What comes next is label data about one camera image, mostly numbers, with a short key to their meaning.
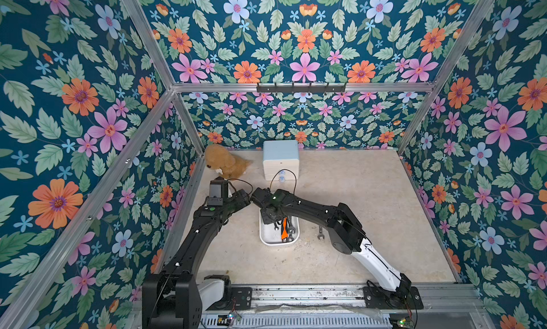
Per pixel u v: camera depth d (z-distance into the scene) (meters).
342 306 0.72
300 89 0.94
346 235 0.57
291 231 0.89
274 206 0.69
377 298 0.73
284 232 0.88
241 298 0.73
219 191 0.64
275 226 0.91
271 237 0.88
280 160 0.96
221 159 0.94
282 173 1.01
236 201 0.77
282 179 1.04
